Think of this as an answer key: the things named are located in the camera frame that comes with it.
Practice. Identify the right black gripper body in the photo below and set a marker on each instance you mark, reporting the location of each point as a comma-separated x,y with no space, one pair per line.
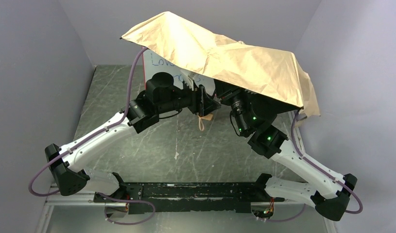
227,92

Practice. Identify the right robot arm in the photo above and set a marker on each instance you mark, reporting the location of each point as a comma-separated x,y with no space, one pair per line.
252,116

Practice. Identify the red framed whiteboard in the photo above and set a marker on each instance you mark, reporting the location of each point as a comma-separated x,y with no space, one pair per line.
153,63

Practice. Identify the beige and black umbrella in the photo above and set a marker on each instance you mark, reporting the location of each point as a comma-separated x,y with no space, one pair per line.
271,72

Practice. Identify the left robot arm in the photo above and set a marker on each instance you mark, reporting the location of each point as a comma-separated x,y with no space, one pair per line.
68,162

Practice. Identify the aluminium frame rail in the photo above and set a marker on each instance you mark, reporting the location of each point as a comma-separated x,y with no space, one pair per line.
80,214

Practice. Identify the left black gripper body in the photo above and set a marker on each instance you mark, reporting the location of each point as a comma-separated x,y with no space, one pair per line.
201,101

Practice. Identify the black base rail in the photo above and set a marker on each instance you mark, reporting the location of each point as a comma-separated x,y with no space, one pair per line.
186,197

